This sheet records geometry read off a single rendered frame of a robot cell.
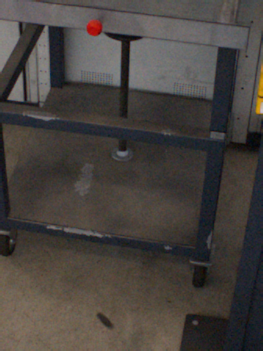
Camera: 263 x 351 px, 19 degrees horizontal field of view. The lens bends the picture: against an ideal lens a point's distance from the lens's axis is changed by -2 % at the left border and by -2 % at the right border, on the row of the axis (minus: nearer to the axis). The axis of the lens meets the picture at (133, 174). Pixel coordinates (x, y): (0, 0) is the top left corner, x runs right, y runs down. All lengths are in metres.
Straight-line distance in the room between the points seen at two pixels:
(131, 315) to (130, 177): 0.39
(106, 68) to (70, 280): 0.72
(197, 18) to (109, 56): 0.93
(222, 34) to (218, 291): 0.82
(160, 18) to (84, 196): 0.71
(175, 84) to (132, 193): 0.49
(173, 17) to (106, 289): 0.85
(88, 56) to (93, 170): 0.45
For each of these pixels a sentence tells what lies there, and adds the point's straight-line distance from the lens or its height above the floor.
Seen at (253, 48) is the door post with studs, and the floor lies 0.37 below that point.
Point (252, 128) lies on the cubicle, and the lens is 2.63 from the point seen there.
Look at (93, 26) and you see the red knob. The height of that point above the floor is 0.83.
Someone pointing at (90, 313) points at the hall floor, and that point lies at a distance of 2.13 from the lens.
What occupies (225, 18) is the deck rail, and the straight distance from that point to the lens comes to 1.64.
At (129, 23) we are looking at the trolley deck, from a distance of 1.66.
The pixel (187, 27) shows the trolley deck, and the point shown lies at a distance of 1.64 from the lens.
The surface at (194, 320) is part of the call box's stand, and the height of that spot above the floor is 0.01.
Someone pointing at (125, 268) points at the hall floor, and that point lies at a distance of 2.24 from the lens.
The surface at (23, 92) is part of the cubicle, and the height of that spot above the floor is 0.10.
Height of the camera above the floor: 1.67
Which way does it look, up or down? 42 degrees down
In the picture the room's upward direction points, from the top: 2 degrees clockwise
